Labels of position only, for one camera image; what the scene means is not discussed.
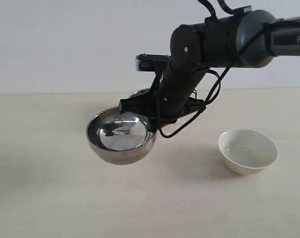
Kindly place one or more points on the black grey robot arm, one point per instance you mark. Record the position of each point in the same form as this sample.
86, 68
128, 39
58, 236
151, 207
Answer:
249, 40

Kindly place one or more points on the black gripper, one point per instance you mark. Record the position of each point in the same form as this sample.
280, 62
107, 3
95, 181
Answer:
169, 96

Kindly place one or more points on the smooth steel bowl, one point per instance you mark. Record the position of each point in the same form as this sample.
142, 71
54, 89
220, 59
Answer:
120, 139

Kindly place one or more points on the white ceramic bowl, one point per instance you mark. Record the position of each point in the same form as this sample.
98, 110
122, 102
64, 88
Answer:
247, 152

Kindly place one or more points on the dimpled steel bowl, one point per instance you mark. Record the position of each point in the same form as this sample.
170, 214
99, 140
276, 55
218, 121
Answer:
139, 92

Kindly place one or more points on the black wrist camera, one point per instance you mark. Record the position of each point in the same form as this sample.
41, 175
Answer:
151, 63

